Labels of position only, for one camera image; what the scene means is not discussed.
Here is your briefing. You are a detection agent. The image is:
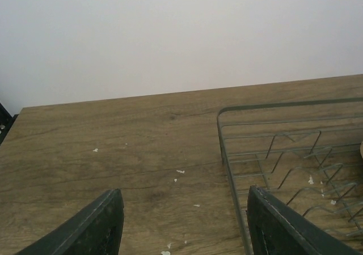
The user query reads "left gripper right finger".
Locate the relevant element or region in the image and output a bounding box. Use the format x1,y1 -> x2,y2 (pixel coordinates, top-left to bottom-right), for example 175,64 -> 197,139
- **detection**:
247,186 -> 359,255

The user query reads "grey wire dish rack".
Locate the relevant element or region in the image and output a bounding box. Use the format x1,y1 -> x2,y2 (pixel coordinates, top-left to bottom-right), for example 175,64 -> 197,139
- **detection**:
217,97 -> 362,254

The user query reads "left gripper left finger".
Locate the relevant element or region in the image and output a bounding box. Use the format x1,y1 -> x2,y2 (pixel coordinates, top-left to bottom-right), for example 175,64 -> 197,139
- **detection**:
17,189 -> 124,254

